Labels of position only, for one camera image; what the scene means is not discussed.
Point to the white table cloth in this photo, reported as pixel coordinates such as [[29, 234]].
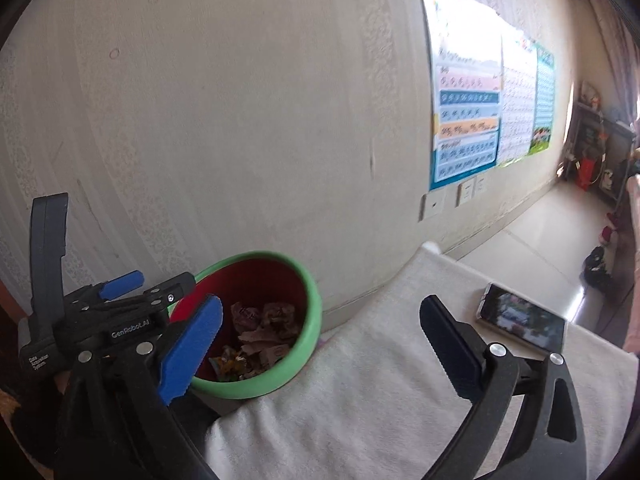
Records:
[[375, 385]]

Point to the metal shelf rack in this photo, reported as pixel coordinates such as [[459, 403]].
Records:
[[605, 135]]

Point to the red shoe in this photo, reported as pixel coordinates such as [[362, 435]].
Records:
[[613, 218], [609, 235]]

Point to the white table chart wall poster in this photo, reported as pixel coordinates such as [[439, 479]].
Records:
[[517, 100]]

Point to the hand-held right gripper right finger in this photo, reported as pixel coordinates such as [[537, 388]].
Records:
[[447, 345]]

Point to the white wall socket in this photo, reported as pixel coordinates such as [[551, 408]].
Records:
[[481, 184], [466, 192]]

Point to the patterned curtain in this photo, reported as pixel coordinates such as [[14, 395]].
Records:
[[610, 35]]

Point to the green and blue wall poster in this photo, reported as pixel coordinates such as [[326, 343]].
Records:
[[544, 95]]

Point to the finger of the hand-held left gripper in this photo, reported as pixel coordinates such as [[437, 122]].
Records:
[[122, 282], [172, 287]]

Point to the red bin with green rim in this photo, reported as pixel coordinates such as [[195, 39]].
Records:
[[260, 280]]

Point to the blue letter chart wall poster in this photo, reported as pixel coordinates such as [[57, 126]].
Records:
[[465, 90]]

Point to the black shoe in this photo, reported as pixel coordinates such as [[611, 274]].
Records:
[[597, 267]]

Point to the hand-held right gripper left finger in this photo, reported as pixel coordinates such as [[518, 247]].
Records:
[[190, 350]]

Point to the red container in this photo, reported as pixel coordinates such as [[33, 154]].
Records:
[[587, 172]]

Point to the white wall plate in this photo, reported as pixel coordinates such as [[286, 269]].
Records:
[[433, 206]]

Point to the smartphone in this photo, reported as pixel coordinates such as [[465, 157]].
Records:
[[520, 317]]

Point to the bed with pink sheet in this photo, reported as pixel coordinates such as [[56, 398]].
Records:
[[632, 285]]

